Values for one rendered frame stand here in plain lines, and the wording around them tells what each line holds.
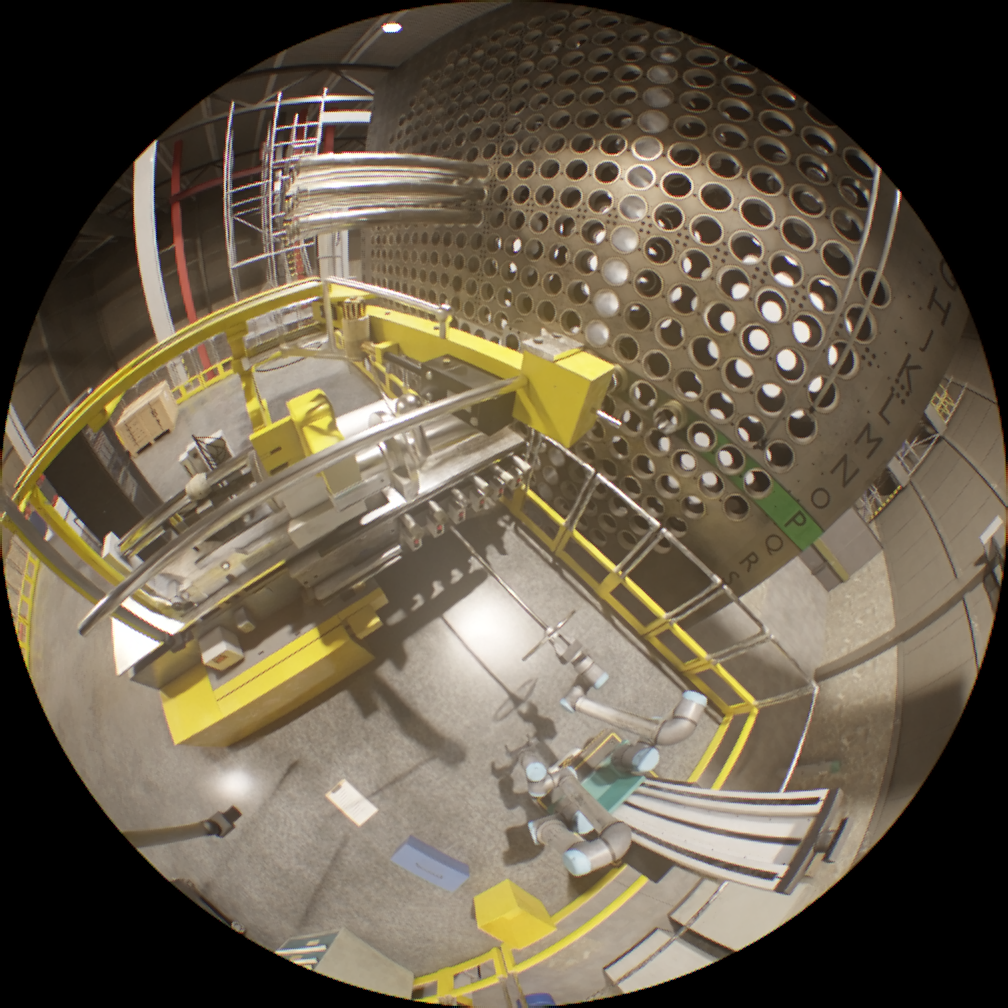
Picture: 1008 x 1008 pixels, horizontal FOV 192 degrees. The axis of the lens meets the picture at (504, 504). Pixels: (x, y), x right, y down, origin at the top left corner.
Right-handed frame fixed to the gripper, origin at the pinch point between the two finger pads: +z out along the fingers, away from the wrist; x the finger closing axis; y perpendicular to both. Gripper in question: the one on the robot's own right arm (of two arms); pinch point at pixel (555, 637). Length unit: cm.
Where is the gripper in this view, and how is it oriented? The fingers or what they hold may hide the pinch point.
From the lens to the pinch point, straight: 150.4
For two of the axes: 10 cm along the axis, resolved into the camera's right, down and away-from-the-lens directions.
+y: -3.2, 7.2, 6.1
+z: -6.7, -6.3, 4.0
